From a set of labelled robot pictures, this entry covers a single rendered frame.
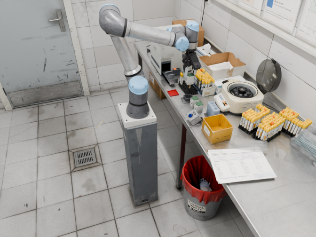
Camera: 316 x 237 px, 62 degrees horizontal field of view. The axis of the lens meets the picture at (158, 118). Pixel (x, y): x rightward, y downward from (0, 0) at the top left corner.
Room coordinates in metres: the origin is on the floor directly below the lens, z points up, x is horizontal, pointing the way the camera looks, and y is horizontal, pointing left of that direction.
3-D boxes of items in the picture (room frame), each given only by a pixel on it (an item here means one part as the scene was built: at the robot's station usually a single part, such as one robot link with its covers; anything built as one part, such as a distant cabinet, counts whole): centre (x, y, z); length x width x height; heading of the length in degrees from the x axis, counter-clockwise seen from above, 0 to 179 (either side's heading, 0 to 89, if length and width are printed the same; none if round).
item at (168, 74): (1.79, -0.09, 0.92); 0.21 x 0.07 x 0.05; 19
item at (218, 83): (1.64, -0.53, 0.92); 0.24 x 0.12 x 0.10; 109
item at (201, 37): (2.48, -0.29, 0.97); 0.31 x 0.23 x 0.18; 12
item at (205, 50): (2.16, -0.44, 0.94); 0.22 x 0.12 x 0.13; 23
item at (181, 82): (1.66, -0.23, 0.93); 0.17 x 0.09 x 0.11; 19
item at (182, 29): (1.50, -0.11, 1.36); 0.11 x 0.11 x 0.08; 9
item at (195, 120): (1.27, -0.24, 0.92); 0.13 x 0.07 x 0.08; 109
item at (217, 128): (1.15, -0.35, 0.93); 0.13 x 0.13 x 0.10; 18
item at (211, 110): (1.31, -0.35, 0.92); 0.10 x 0.07 x 0.10; 14
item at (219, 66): (1.82, -0.49, 0.95); 0.29 x 0.25 x 0.15; 109
